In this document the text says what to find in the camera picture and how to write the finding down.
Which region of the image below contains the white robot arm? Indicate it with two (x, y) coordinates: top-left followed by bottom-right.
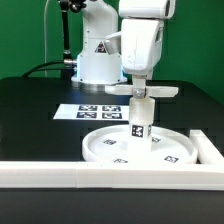
(72, 0), (176, 98)

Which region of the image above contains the white sheet with markers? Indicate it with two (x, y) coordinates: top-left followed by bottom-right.
(54, 104), (129, 121)

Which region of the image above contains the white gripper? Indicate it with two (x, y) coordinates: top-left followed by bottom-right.
(104, 19), (164, 98)

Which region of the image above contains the white L-shaped border fence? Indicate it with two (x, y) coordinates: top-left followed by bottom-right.
(0, 130), (224, 191)

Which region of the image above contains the white round table top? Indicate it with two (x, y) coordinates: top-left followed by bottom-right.
(82, 125), (198, 164)

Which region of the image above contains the white cross-shaped table base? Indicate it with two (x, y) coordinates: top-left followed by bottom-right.
(105, 85), (179, 98)

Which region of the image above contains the white thin cable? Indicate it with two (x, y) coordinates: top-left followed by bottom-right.
(43, 0), (52, 79)

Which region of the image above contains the black cable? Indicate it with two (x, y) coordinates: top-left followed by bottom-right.
(21, 60), (66, 79)

